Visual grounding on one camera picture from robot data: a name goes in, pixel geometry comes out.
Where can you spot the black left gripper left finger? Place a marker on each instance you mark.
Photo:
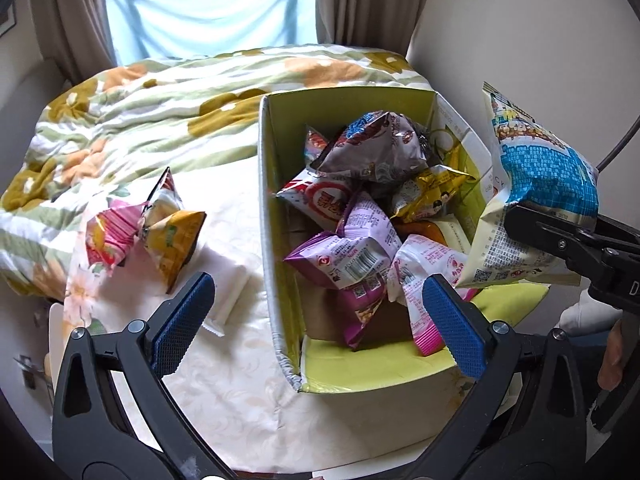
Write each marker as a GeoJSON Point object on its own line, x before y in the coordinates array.
{"type": "Point", "coordinates": [113, 416]}

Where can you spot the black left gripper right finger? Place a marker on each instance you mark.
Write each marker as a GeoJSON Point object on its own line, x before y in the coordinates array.
{"type": "Point", "coordinates": [524, 417]}

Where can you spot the blue white snack bag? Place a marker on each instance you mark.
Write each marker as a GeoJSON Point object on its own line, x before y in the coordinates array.
{"type": "Point", "coordinates": [532, 167]}

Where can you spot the shrimp chips snack bag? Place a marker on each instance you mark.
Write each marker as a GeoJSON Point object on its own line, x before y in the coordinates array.
{"type": "Point", "coordinates": [320, 197]}

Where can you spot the person right hand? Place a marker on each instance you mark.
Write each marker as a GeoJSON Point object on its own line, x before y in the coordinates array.
{"type": "Point", "coordinates": [611, 370]}

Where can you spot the floral tablecloth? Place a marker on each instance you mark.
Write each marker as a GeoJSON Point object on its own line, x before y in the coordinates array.
{"type": "Point", "coordinates": [231, 386]}

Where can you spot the gold foil snack bag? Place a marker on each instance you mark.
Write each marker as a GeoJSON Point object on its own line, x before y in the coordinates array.
{"type": "Point", "coordinates": [425, 195]}

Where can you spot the red pink snack bag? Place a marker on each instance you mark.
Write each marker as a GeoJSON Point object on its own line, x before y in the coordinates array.
{"type": "Point", "coordinates": [111, 234]}

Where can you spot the yellow snack bag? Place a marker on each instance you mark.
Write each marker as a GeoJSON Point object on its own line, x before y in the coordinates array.
{"type": "Point", "coordinates": [171, 242]}

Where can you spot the purple snack bag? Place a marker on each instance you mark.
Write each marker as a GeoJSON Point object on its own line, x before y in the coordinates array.
{"type": "Point", "coordinates": [353, 262]}

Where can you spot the brown chocolate snack bag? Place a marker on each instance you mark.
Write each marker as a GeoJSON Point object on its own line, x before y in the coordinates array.
{"type": "Point", "coordinates": [380, 147]}

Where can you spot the floral striped quilt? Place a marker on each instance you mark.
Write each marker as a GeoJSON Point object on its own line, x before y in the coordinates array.
{"type": "Point", "coordinates": [131, 123]}

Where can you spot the right brown curtain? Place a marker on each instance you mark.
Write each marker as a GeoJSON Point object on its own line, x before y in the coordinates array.
{"type": "Point", "coordinates": [382, 24]}

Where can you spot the brown curtain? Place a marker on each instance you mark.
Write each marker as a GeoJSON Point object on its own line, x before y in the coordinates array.
{"type": "Point", "coordinates": [382, 24]}
{"type": "Point", "coordinates": [75, 35]}

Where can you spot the left brown curtain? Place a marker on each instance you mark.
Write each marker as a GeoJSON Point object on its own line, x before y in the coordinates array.
{"type": "Point", "coordinates": [75, 35]}

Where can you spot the light blue window cloth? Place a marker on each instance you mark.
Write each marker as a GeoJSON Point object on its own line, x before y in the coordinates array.
{"type": "Point", "coordinates": [191, 28]}

